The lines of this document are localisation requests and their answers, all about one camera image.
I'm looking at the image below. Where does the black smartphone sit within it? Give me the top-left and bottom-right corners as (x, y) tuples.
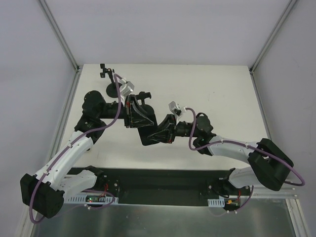
(138, 109), (158, 146)

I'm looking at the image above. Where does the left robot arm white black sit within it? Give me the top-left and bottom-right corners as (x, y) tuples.
(20, 90), (154, 224)

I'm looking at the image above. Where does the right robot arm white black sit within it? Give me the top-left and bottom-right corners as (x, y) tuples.
(145, 113), (294, 195)

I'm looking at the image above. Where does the black phone stand near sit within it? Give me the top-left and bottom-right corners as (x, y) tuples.
(136, 91), (155, 114)

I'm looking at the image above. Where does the black phone stand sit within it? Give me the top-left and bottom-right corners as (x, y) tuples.
(136, 91), (155, 114)
(100, 63), (118, 98)

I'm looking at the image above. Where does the black phone stand far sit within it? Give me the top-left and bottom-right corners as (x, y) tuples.
(100, 63), (118, 98)

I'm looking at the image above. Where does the black phone cream case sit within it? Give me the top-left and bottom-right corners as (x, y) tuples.
(86, 145), (93, 152)

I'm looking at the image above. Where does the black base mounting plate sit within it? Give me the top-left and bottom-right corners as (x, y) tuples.
(66, 168), (250, 207)

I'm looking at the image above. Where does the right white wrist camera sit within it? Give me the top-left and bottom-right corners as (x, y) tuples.
(168, 101), (186, 117)

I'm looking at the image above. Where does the left aluminium frame post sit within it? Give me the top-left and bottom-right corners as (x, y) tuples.
(38, 0), (81, 72)

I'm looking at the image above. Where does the aluminium frame post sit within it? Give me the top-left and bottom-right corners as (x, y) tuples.
(38, 0), (81, 72)
(248, 0), (298, 74)

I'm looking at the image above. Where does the right white cable duct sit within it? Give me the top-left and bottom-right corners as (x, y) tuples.
(207, 197), (225, 208)

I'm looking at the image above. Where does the right aluminium frame post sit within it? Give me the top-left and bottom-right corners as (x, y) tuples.
(248, 0), (298, 74)

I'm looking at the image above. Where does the aluminium rail right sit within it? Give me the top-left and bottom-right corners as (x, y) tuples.
(252, 186), (298, 199)

